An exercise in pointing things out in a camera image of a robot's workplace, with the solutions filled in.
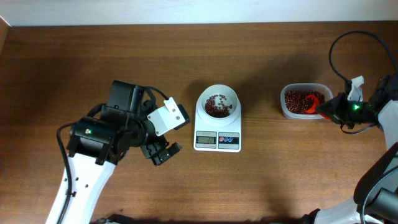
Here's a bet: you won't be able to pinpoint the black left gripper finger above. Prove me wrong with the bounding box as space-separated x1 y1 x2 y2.
152 142 182 166
140 142 162 159

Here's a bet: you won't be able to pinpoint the red plastic scoop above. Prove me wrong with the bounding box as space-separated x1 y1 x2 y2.
302 94 330 120

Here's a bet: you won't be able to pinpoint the white digital kitchen scale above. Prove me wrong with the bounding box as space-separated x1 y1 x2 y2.
193 111 242 152

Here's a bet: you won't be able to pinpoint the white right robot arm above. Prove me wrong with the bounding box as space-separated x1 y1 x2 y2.
299 75 397 223

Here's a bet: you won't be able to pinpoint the clear plastic food container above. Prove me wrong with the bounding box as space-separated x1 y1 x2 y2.
280 83 332 120

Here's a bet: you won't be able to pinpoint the red adzuki beans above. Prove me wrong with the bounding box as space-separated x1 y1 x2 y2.
284 91 325 114

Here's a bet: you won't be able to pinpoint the red beans in bowl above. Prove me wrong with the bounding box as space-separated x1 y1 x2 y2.
205 94 233 118

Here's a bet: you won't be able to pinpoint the white round bowl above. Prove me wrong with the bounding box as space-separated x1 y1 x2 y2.
196 85 241 121

